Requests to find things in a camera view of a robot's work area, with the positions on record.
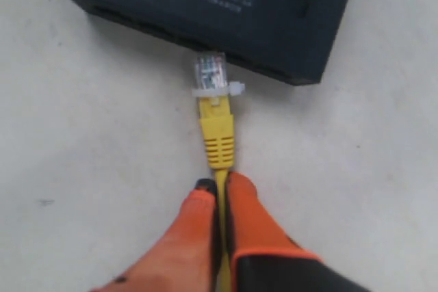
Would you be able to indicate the black network switch box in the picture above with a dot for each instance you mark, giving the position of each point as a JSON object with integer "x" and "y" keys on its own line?
{"x": 286, "y": 40}

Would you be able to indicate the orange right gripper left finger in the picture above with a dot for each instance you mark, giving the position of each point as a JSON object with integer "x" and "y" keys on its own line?
{"x": 186, "y": 257}

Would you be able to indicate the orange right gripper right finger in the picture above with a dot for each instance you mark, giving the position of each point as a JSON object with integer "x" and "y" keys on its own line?
{"x": 262, "y": 255}

